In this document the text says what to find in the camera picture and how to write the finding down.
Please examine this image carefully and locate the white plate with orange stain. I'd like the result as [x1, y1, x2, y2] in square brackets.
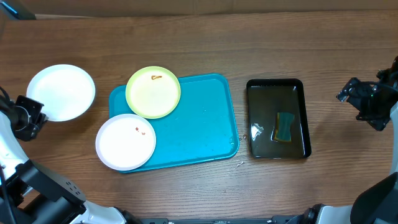
[26, 64, 96, 122]

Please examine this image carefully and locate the green yellow sponge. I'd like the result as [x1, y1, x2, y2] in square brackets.
[272, 112, 295, 142]

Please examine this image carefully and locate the yellow-green plate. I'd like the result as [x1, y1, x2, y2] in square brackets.
[125, 66, 181, 119]

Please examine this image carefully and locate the teal plastic tray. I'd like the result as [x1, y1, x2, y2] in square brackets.
[108, 73, 241, 174]

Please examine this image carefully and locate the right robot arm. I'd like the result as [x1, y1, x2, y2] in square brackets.
[286, 58, 397, 224]

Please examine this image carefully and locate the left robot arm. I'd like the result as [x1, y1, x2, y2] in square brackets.
[1, 90, 140, 224]

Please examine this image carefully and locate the black water tray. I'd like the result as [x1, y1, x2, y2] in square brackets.
[246, 78, 312, 159]

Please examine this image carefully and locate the white plate with red stain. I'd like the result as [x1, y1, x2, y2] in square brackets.
[95, 114, 157, 171]

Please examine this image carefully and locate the dark corner object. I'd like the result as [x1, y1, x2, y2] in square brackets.
[1, 0, 36, 20]

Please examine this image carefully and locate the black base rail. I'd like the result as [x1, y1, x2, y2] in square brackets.
[140, 215, 302, 224]

